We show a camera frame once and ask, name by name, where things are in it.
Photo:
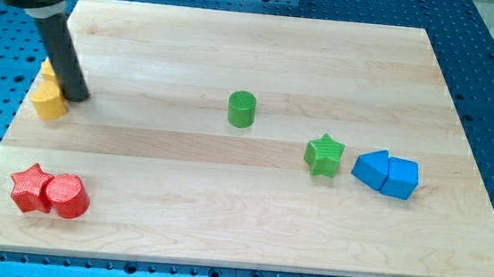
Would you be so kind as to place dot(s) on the blue triangular block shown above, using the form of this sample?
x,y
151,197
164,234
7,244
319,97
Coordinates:
x,y
372,168

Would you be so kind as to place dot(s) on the yellow block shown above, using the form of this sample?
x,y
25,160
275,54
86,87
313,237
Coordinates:
x,y
47,71
48,101

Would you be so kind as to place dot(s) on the red cylinder block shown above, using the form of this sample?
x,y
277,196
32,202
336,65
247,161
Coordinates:
x,y
67,196

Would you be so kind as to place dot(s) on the green cylinder block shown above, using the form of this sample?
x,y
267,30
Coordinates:
x,y
241,109

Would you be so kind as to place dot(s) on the yellow rear block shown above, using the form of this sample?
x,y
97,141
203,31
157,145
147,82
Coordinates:
x,y
47,71

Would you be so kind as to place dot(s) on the green star block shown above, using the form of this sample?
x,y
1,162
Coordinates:
x,y
323,156

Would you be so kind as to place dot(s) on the blue pentagon block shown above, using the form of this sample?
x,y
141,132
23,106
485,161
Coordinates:
x,y
402,180

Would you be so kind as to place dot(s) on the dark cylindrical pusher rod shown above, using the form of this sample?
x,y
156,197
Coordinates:
x,y
56,37

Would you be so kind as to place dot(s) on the yellow front block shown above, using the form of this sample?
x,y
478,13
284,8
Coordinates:
x,y
48,101

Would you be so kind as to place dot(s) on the light wooden board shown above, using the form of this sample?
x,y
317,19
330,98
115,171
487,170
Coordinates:
x,y
170,180

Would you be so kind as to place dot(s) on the red star block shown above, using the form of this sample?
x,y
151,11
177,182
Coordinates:
x,y
29,189

